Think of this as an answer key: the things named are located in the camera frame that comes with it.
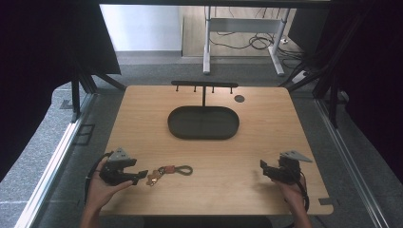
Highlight aluminium frame rail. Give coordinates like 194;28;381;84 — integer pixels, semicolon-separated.
315;91;392;228
13;93;98;228

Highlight person's left hand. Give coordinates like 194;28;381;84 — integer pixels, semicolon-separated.
85;157;134;214

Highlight black curtain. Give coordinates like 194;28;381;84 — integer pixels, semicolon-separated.
0;0;122;183
312;0;403;177

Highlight person's right hand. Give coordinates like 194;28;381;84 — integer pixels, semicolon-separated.
273;177;308;217

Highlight black metal frame strut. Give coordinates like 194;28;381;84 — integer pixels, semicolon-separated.
278;6;370;129
69;61;127;124

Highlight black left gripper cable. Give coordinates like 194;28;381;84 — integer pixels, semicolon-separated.
83;151;114;205

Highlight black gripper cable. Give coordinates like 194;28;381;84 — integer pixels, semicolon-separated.
297;170;311;228
83;151;114;205

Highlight brown leather keychain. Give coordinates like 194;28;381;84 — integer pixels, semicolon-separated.
145;164;194;187

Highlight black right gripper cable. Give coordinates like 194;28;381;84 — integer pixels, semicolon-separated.
297;170;311;228

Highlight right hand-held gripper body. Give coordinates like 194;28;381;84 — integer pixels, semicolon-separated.
269;150;314;185

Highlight black floor cables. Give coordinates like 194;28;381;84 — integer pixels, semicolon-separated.
208;7;307;69

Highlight white metal desk frame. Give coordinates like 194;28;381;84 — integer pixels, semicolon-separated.
202;6;291;77

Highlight black key rack with tray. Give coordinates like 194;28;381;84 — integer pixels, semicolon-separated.
166;80;240;141

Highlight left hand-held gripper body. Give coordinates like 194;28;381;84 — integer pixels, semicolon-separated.
99;147;138;186

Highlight white power strip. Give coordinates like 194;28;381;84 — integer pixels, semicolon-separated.
291;70;310;85

